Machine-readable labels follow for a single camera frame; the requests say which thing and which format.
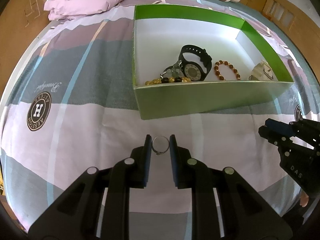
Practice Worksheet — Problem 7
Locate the white wrist watch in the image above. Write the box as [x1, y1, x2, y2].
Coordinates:
[248, 61, 278, 81]

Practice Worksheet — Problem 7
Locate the wooden wardrobe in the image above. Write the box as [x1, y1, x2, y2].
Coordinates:
[241, 0, 319, 78]

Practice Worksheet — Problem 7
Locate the brown bead bracelet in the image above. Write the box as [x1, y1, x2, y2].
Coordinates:
[213, 60, 241, 81]

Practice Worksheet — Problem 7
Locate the person right hand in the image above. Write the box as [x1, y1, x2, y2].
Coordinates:
[299, 191, 309, 207]

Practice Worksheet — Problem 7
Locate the green cardboard box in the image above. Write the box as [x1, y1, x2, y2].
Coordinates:
[133, 4, 293, 120]

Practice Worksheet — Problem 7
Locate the black wrist watch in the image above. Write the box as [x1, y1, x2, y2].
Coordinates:
[178, 44, 212, 81]

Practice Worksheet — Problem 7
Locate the silver ring with stone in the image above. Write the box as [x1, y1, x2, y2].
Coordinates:
[151, 135, 171, 156]

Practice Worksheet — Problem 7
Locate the black gold bead bracelet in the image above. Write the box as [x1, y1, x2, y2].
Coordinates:
[145, 76, 192, 86]

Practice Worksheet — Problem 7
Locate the patterned bed sheet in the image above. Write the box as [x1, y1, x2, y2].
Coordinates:
[1, 0, 319, 239]

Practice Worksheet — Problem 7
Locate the silver charm keychain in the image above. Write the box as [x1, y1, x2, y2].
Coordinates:
[160, 60, 184, 79]

